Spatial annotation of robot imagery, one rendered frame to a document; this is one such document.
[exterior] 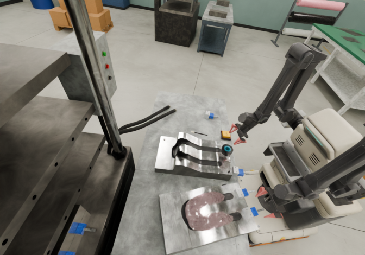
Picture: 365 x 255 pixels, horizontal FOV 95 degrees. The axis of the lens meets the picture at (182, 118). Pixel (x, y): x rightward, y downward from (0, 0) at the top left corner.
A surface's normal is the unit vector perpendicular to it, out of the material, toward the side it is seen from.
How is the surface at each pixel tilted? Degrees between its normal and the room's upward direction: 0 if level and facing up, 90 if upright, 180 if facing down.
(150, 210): 0
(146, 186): 0
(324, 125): 42
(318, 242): 0
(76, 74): 90
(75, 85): 90
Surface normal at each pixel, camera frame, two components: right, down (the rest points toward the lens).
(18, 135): 0.11, -0.69
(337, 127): -0.59, -0.49
